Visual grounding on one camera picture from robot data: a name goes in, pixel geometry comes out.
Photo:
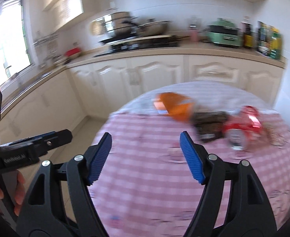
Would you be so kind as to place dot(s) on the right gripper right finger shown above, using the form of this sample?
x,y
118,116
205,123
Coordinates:
x,y
233,202

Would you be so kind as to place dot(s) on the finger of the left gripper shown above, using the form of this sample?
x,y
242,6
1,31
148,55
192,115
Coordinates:
x,y
29,138
43,143

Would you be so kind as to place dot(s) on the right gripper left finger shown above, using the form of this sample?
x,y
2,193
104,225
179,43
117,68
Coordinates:
x,y
58,201

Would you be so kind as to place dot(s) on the crushed red cola can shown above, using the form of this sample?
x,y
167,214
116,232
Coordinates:
x,y
243,128

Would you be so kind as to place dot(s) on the crushed orange soda can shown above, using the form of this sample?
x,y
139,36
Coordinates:
x,y
178,107

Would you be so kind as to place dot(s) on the kitchen window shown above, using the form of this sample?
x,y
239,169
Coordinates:
x,y
14,48

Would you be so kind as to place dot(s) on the cream lower cabinets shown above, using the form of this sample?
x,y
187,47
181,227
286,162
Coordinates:
x,y
69,94

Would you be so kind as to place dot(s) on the red patterned stick wrapper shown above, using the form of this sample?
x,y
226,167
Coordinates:
x,y
273,136

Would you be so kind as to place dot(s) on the black snack wrapper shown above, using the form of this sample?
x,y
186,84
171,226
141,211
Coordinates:
x,y
209,125

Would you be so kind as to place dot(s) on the pink checkered tablecloth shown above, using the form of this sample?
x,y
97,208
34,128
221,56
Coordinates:
x,y
146,187

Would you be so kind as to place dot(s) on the red bowl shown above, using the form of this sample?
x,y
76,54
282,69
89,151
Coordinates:
x,y
73,53

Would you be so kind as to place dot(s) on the hanging utensil rack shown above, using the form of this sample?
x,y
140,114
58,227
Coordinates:
x,y
46,48

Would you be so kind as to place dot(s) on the black gas stove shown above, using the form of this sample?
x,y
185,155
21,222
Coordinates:
x,y
151,42

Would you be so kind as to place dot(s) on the stainless steel stock pot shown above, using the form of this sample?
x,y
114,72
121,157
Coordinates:
x,y
117,24

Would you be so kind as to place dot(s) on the steel frying pan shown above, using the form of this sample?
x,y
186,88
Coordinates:
x,y
149,29

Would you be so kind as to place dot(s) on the green yellow oil bottle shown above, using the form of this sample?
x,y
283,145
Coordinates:
x,y
275,43

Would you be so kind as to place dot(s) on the dark green glass bottle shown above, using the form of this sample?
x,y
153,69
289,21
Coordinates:
x,y
262,40

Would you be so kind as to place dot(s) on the green electric cooker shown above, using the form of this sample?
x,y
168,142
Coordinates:
x,y
224,32

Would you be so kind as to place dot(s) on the pink utensil cup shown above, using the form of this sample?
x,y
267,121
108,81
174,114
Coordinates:
x,y
193,29

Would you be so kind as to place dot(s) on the dark soy sauce bottle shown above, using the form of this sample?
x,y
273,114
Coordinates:
x,y
248,38

